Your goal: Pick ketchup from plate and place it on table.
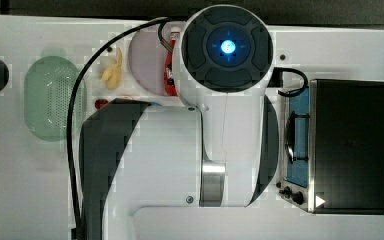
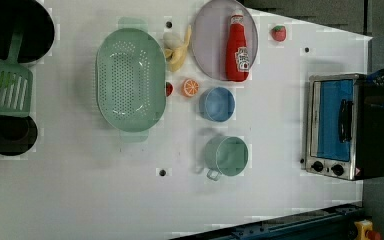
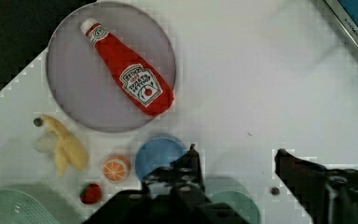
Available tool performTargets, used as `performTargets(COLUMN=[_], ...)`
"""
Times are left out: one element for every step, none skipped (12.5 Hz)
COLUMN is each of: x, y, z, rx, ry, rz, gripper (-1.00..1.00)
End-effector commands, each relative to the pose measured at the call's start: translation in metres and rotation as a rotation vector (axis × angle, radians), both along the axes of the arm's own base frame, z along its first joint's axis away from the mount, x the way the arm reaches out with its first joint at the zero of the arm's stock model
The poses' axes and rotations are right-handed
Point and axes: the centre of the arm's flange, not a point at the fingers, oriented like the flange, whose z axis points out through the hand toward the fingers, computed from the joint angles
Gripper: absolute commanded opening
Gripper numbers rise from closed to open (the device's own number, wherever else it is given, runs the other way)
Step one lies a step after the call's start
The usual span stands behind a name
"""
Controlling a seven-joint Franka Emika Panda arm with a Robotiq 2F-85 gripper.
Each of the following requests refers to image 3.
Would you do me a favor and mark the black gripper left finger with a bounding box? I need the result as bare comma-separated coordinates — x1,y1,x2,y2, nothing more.
82,146,250,224

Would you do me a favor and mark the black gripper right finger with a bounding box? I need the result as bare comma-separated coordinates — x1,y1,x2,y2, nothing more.
274,148,358,224

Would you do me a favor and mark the red plush ketchup bottle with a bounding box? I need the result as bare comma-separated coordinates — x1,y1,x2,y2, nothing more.
80,18,174,117

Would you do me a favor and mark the round grey plate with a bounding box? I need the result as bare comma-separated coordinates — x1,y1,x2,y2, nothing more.
46,1,177,133

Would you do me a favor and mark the blue cup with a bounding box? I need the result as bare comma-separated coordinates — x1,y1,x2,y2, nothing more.
135,134,186,181

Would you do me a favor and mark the green cup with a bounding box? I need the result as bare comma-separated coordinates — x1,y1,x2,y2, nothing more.
204,176,261,224

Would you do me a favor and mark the plush orange slice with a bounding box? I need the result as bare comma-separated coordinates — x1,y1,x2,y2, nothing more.
103,156,131,184

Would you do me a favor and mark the small red plush strawberry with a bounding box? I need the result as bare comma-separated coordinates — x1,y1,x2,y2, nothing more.
80,183,103,204

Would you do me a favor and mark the plush peeled banana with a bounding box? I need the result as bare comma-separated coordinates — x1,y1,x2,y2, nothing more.
34,114,89,177

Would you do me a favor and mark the green perforated basket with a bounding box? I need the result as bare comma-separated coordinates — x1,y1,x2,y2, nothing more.
0,184,83,224

